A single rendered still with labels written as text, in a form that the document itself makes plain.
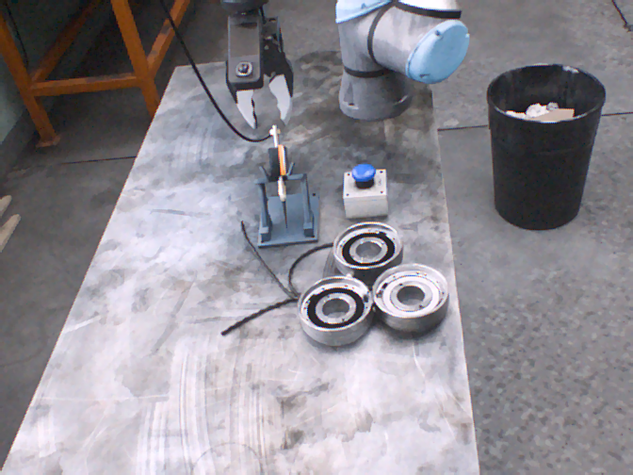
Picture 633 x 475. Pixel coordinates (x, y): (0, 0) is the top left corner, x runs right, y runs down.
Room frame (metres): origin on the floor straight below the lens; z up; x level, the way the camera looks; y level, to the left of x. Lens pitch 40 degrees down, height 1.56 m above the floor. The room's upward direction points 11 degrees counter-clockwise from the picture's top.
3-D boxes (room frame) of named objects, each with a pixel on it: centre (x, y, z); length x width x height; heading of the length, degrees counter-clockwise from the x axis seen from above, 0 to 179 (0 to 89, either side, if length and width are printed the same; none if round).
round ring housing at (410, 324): (0.70, -0.12, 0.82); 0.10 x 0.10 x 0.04
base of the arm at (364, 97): (1.28, -0.17, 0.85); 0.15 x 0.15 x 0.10
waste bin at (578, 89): (1.79, -0.74, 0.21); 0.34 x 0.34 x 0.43
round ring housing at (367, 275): (0.81, -0.07, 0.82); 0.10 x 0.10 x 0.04
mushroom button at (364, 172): (0.95, -0.10, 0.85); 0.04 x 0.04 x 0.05
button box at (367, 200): (0.96, -0.10, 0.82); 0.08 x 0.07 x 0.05; 170
